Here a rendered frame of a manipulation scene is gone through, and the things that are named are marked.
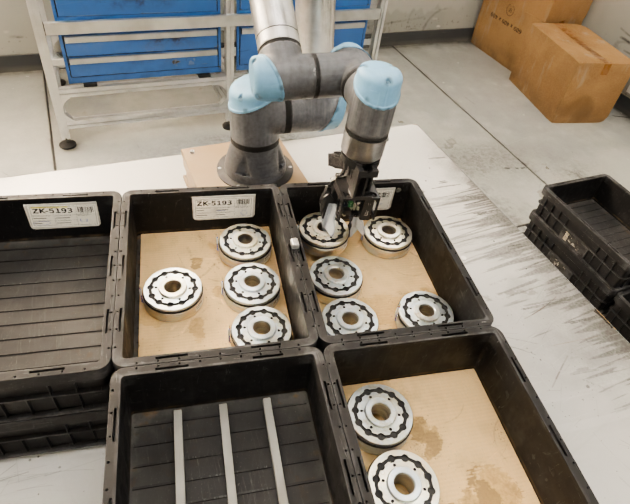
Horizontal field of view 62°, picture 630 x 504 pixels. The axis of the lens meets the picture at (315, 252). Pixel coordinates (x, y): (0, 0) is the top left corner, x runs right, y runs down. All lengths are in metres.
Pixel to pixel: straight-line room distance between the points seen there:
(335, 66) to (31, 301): 0.66
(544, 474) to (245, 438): 0.43
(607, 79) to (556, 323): 2.66
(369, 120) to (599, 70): 2.95
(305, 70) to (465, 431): 0.63
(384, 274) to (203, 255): 0.36
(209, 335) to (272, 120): 0.52
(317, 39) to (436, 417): 0.79
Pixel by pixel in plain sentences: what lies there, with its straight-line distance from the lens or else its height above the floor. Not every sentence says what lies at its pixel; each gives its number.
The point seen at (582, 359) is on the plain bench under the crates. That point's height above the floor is 0.70.
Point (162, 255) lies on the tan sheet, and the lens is 1.07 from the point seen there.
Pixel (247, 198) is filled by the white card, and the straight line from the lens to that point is 1.07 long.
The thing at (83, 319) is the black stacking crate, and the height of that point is 0.83.
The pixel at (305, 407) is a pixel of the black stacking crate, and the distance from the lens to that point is 0.87.
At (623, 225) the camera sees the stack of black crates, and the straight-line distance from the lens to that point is 2.13.
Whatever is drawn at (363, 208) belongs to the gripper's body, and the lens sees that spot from 0.96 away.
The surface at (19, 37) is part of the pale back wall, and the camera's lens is 3.64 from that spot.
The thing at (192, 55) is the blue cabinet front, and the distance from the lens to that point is 2.80.
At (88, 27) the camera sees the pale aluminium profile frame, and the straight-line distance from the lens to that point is 2.66.
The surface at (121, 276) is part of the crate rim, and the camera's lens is 0.90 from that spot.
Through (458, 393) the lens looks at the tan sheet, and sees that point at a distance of 0.94.
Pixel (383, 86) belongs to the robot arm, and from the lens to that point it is 0.85.
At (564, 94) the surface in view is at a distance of 3.70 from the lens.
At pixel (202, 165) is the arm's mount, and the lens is 1.36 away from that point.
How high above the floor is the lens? 1.58
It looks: 44 degrees down
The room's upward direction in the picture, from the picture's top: 9 degrees clockwise
